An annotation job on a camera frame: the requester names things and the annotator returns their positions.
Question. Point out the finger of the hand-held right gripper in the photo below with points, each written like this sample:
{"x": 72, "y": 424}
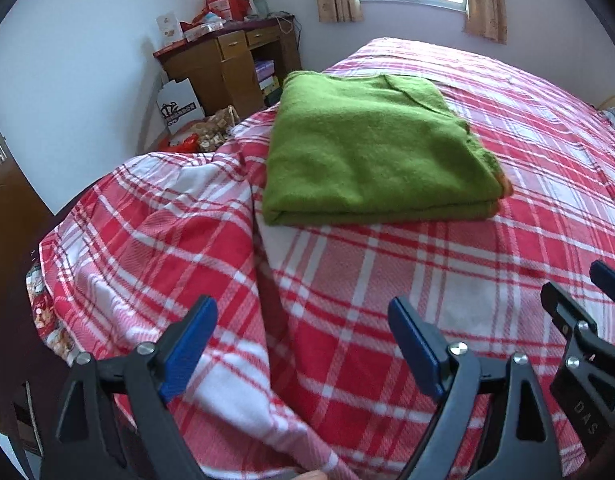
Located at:
{"x": 592, "y": 355}
{"x": 610, "y": 280}

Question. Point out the white printed cardboard box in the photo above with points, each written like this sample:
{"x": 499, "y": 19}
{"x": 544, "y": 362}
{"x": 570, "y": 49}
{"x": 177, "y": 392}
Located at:
{"x": 180, "y": 105}

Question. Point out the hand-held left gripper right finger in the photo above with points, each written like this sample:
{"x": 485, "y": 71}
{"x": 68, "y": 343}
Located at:
{"x": 417, "y": 345}

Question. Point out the red white plaid bed sheet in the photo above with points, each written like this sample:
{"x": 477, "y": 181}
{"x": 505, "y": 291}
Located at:
{"x": 362, "y": 285}

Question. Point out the stack of boxes under desk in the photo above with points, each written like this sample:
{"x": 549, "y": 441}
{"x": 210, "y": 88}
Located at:
{"x": 266, "y": 80}

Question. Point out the white upright card box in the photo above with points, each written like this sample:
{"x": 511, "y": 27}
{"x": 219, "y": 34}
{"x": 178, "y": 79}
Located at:
{"x": 168, "y": 27}

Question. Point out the wooden desk with drawers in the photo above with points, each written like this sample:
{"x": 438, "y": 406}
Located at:
{"x": 212, "y": 70}

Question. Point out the brown wooden door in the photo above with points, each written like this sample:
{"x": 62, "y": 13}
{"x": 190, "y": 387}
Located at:
{"x": 12, "y": 220}

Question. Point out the green orange striped knit sweater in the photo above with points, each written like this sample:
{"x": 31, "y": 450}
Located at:
{"x": 367, "y": 150}

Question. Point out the white flat box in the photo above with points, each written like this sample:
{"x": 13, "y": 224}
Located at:
{"x": 202, "y": 35}

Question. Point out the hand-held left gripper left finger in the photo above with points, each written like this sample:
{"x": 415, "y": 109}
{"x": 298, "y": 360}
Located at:
{"x": 187, "y": 345}

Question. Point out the red gift box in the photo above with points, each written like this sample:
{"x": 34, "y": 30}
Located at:
{"x": 227, "y": 5}

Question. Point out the printed blanket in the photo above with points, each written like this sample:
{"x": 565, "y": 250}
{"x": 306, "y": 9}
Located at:
{"x": 42, "y": 310}

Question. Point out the red bag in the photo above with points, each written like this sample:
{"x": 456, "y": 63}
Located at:
{"x": 180, "y": 144}

